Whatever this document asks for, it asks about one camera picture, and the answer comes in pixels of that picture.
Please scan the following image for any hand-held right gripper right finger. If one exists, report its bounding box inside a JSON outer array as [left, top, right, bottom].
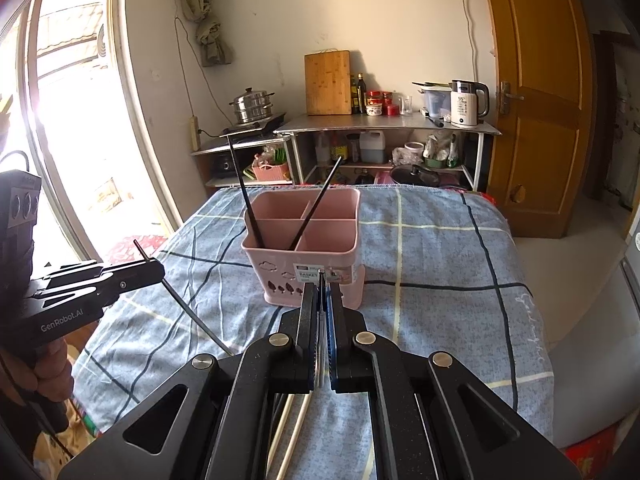
[[325, 284, 583, 480]]

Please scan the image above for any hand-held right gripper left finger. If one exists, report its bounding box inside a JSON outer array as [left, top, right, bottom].
[[57, 282, 321, 480]]

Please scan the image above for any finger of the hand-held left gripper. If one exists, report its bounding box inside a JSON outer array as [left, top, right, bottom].
[[30, 258, 166, 294], [34, 270, 167, 318]]

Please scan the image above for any pink utensil basket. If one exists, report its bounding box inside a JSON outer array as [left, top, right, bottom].
[[242, 187, 362, 308]]

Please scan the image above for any wooden chopstick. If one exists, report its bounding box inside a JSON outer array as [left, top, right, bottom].
[[267, 394, 293, 480], [280, 394, 312, 480]]

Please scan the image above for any person's left hand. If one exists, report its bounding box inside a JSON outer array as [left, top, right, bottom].
[[36, 340, 76, 407]]

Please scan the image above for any red patterned mat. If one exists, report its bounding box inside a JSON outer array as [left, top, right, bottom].
[[102, 234, 168, 266]]

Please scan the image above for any colourful patterned cloth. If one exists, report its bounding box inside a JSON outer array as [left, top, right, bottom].
[[67, 395, 108, 441]]

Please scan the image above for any blue plaid cloth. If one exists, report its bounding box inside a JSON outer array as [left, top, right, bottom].
[[75, 182, 556, 480]]

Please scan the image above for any small pink storage basket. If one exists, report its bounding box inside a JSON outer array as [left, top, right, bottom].
[[251, 160, 292, 183]]

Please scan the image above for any pan with glass lid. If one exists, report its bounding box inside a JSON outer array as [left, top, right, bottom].
[[390, 164, 442, 188]]

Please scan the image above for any white plastic jug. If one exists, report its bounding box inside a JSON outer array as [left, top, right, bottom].
[[359, 131, 386, 164]]

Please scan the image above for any clear plastic bag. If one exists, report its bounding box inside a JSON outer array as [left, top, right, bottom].
[[391, 147, 423, 167]]

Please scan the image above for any black induction cooker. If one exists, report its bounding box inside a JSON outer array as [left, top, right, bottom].
[[220, 112, 288, 137]]

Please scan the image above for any steel steamer pot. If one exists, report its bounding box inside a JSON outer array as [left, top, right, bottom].
[[229, 87, 276, 125]]

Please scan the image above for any metal shelf table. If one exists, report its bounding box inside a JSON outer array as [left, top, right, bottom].
[[274, 111, 502, 191]]

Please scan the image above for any bundle of food bags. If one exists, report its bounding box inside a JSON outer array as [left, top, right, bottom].
[[422, 131, 463, 168]]

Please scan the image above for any outdoor air conditioner unit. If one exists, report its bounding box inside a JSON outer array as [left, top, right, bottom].
[[95, 22, 112, 61]]

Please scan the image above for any bamboo cutting board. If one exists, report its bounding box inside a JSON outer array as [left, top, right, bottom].
[[304, 50, 352, 116]]

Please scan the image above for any grey hanging cloth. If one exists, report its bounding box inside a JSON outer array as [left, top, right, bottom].
[[195, 20, 235, 67]]

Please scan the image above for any water filter pitcher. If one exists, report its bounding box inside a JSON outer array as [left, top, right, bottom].
[[419, 85, 453, 120]]

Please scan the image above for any white electric kettle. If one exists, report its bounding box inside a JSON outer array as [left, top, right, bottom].
[[450, 79, 491, 128]]

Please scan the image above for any wooden door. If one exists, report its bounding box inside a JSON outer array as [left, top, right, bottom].
[[477, 0, 598, 238]]

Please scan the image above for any red cardboard box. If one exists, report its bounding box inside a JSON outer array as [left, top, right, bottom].
[[562, 425, 621, 480]]

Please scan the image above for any white glass door frame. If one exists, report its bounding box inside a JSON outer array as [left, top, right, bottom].
[[20, 0, 186, 266]]

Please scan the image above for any thin dark wall cable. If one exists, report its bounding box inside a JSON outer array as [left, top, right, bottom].
[[172, 15, 226, 138]]

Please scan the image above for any metal door handle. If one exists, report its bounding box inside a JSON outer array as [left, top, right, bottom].
[[497, 81, 525, 115]]

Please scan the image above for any white wall cable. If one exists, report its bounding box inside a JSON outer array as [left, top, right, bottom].
[[450, 0, 496, 58]]

